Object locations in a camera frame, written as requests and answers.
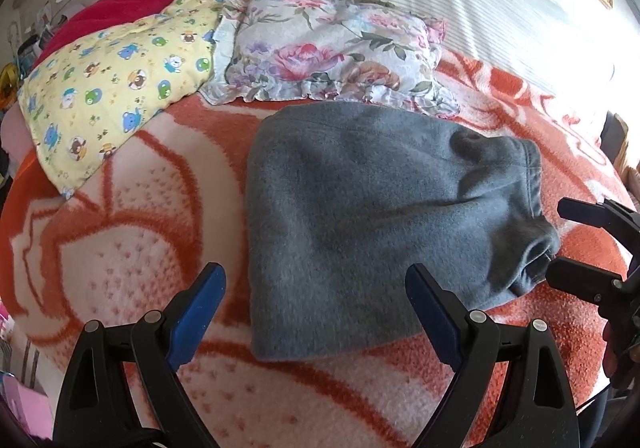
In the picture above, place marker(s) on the pink cushion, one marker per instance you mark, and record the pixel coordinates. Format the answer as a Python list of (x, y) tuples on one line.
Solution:
[(15, 137)]

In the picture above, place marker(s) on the red fleece blanket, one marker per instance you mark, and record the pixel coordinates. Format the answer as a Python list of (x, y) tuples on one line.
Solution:
[(100, 16)]

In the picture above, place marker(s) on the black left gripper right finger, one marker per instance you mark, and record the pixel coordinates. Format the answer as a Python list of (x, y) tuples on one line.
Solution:
[(535, 407)]

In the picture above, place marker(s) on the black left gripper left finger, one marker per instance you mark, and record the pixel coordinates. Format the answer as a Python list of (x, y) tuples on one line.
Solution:
[(121, 387)]

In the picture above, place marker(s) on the person's right hand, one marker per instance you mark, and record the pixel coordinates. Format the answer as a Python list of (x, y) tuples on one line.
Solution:
[(609, 361)]

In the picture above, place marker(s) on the orange white patterned blanket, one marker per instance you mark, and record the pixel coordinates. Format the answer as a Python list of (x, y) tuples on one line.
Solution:
[(172, 200)]

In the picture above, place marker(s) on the grey fleece pants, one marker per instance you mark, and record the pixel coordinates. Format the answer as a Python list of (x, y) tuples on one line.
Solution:
[(342, 198)]

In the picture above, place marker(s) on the brown wooden chair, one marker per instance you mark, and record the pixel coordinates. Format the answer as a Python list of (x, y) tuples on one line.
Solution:
[(614, 140)]

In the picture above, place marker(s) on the floral ruffled pillow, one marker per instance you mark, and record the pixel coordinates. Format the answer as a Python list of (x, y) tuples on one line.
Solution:
[(366, 51)]

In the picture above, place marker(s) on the yellow bear print pillow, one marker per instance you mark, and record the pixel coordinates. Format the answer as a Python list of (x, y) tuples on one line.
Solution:
[(89, 97)]

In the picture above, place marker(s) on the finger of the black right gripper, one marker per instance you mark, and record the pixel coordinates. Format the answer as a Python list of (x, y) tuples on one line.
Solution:
[(588, 283), (617, 220)]

